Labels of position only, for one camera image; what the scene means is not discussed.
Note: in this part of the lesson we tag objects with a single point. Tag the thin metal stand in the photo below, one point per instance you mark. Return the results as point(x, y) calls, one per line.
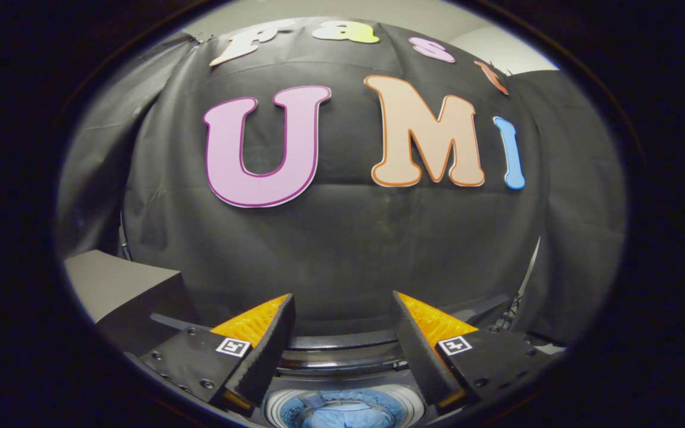
point(530, 273)

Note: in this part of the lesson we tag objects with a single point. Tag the black backdrop cloth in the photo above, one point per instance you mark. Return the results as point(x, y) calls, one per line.
point(342, 249)

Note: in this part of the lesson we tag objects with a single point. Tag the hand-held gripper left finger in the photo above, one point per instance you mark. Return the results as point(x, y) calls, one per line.
point(268, 356)

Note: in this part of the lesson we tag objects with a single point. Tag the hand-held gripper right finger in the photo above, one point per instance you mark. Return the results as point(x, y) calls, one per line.
point(420, 356)

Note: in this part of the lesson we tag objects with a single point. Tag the light blue shirt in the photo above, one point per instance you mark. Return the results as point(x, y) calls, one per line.
point(342, 416)

